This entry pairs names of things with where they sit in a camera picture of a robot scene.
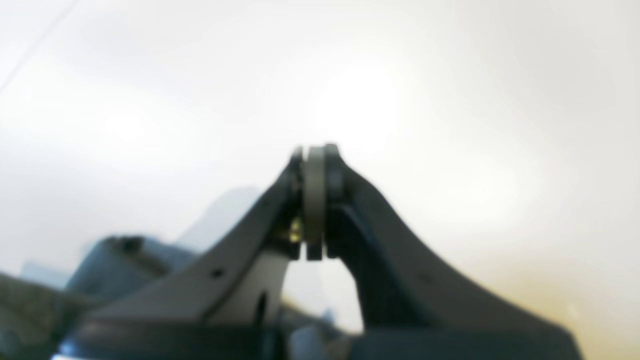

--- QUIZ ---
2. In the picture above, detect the dark grey T-shirt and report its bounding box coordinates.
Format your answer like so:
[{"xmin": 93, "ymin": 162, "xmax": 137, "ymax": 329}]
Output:
[{"xmin": 0, "ymin": 235, "xmax": 197, "ymax": 360}]

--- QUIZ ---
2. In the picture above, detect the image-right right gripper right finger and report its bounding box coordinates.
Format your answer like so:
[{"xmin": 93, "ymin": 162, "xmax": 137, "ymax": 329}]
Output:
[{"xmin": 325, "ymin": 145, "xmax": 582, "ymax": 360}]

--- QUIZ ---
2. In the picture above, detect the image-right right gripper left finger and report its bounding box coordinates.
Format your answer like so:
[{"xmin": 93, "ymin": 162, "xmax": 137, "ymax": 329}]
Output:
[{"xmin": 60, "ymin": 148, "xmax": 303, "ymax": 360}]

